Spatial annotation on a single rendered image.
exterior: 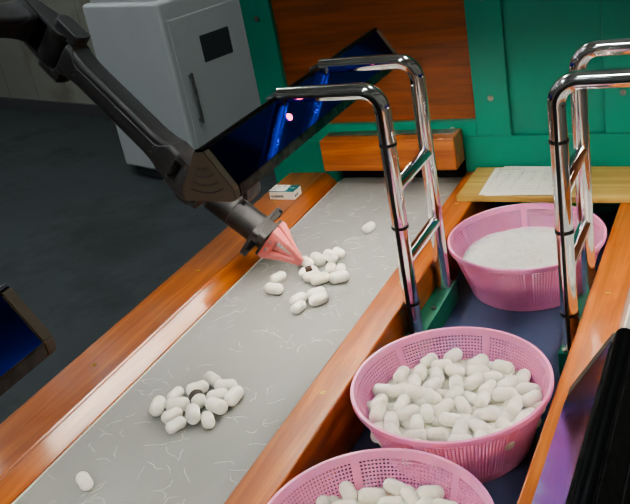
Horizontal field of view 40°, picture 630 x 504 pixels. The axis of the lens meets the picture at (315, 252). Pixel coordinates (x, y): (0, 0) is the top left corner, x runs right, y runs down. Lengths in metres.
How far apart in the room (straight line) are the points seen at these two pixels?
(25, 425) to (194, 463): 0.28
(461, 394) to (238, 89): 3.38
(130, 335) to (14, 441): 0.28
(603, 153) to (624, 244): 0.33
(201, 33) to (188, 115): 0.39
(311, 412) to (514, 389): 0.27
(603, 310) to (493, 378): 0.20
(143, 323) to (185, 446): 0.34
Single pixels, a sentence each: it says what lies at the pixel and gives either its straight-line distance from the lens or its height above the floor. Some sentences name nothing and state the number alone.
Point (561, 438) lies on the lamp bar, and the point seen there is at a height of 1.07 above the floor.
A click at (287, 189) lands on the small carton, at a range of 1.86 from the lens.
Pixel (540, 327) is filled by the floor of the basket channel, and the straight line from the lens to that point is 1.46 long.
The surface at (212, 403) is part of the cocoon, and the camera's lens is 1.25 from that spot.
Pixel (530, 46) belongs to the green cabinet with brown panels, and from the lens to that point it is 1.76.
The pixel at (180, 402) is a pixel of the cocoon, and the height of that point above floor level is 0.76.
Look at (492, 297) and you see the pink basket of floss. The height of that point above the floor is 0.70.
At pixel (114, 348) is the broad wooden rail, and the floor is 0.77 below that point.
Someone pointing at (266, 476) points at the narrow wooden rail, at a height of 0.77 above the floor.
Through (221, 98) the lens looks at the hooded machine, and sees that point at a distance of 4.38.
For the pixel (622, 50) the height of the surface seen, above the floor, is 1.11.
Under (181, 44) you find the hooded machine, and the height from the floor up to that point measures 0.70.
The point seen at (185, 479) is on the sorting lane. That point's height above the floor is 0.74.
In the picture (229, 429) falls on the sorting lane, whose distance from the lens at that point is 1.22.
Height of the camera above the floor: 1.43
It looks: 25 degrees down
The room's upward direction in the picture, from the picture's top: 11 degrees counter-clockwise
